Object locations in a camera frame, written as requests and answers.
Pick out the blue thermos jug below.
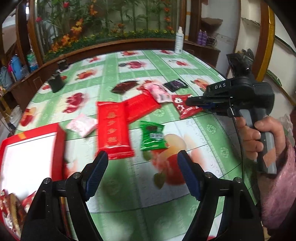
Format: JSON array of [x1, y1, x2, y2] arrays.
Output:
[[10, 55, 23, 81]]

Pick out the green fruit pattern tablecloth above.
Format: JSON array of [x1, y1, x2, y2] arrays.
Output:
[[14, 49, 260, 241]]

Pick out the purple bottle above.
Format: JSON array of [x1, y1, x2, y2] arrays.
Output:
[[197, 30, 203, 45]]

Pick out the flower mural glass panel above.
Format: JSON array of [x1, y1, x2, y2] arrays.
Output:
[[34, 0, 180, 62]]

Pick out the black cup on table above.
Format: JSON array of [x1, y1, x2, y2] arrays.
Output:
[[47, 73, 65, 93]]

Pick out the red shallow gift box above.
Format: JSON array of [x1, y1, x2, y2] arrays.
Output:
[[1, 123, 71, 240]]

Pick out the pink snack packet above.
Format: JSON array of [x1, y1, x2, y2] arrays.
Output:
[[144, 82, 173, 103]]

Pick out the white spray bottle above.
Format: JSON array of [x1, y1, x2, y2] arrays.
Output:
[[175, 26, 184, 54]]

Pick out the dark brown snack packet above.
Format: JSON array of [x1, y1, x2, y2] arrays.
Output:
[[111, 80, 137, 94]]

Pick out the long red snack pack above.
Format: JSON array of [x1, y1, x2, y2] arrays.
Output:
[[97, 101, 134, 160]]

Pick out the small pink wrapper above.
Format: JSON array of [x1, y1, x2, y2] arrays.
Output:
[[66, 113, 98, 138]]

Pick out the green candy packet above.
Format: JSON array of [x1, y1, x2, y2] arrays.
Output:
[[139, 120, 168, 151]]

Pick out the dark purple plum candy packet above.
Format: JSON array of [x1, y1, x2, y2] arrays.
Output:
[[163, 79, 189, 92]]

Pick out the right hand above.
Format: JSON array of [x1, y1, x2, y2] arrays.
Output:
[[236, 116, 286, 160]]

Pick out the pink fuzzy sleeve forearm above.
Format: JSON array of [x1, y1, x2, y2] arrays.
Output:
[[257, 138, 295, 230]]

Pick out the small black jar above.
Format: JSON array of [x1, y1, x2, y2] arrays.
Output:
[[57, 59, 69, 71]]

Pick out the red white snack packet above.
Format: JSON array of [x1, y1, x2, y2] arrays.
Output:
[[171, 94, 203, 120]]

